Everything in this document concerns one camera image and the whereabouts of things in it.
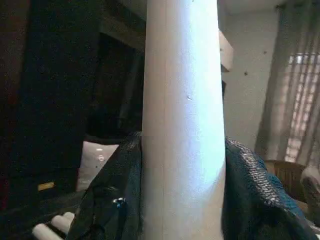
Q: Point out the black cabinet with gold label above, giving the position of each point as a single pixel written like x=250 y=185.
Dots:
x=50 y=100

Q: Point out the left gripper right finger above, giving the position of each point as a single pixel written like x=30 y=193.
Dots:
x=250 y=200

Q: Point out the sheer window curtain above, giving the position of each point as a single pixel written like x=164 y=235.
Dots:
x=292 y=87

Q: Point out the brown wooden chair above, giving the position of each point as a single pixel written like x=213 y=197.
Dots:
x=285 y=175

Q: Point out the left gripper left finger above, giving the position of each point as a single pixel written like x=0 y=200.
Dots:
x=117 y=200

